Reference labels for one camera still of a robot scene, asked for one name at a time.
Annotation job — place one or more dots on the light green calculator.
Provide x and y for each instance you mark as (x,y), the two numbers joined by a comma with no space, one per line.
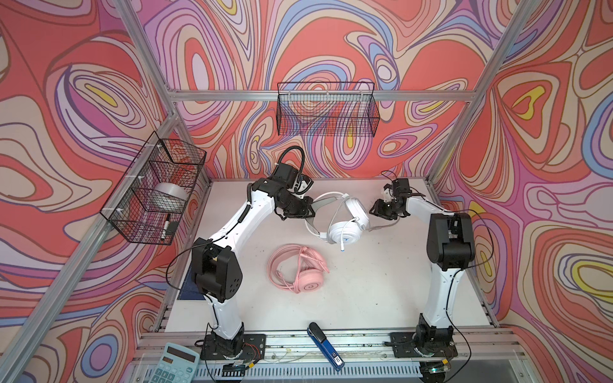
(177,364)

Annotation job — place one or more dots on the aluminium front rail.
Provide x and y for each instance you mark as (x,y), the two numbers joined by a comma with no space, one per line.
(490,355)

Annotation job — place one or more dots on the white headphones with grey cable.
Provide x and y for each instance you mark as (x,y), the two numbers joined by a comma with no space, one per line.
(347,224)

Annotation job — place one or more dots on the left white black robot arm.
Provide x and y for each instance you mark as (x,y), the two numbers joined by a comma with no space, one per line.
(215,268)

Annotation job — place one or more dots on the pink headphones with cable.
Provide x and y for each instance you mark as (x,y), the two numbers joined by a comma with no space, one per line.
(311,267)

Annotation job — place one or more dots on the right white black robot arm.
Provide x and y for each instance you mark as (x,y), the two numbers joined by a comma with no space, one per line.
(450,248)

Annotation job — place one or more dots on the white tape roll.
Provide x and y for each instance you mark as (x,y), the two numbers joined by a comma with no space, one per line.
(169,197)

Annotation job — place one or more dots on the blue black stapler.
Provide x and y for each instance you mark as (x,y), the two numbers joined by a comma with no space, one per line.
(325,347)

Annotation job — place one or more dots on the black wire basket left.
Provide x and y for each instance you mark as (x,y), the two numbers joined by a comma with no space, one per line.
(148,207)

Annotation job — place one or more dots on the black wire basket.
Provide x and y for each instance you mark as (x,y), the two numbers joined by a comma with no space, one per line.
(148,207)
(327,109)

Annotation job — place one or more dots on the dark blue notebook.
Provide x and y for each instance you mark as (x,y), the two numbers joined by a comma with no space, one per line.
(188,290)

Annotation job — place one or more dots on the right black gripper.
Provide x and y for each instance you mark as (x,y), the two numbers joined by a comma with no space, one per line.
(377,211)

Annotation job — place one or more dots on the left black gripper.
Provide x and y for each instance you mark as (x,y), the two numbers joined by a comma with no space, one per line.
(304,212)

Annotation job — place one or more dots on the black wire basket back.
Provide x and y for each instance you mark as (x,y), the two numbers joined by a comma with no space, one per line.
(327,109)

